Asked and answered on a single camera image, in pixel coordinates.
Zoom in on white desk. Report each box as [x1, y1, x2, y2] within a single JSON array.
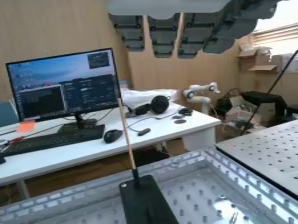
[[0, 101, 223, 201]]

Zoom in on black headphones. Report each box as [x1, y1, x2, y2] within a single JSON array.
[[132, 94, 172, 117]]

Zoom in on thin black pole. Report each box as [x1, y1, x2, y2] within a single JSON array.
[[239, 49, 298, 136]]

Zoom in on black computer mouse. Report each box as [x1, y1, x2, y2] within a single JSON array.
[[103, 128, 126, 145]]

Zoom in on orange sticky note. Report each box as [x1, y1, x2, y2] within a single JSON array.
[[16, 120, 38, 134]]

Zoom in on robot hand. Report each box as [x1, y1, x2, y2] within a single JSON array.
[[106, 0, 285, 60]]

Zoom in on cardboard box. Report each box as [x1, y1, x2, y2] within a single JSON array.
[[237, 44, 280, 73]]

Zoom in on small white jointed device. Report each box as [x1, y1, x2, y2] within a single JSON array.
[[183, 81, 221, 116]]

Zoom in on thin stick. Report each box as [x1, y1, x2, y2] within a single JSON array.
[[116, 97, 141, 188]]

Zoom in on clear box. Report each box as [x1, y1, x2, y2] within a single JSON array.
[[0, 147, 298, 224]]

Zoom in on black computer monitor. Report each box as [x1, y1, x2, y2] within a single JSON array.
[[6, 47, 123, 132]]

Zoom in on small black adapter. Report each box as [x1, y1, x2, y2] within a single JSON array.
[[136, 127, 153, 137]]

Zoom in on black keyboard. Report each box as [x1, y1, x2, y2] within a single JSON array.
[[0, 123, 107, 158]]

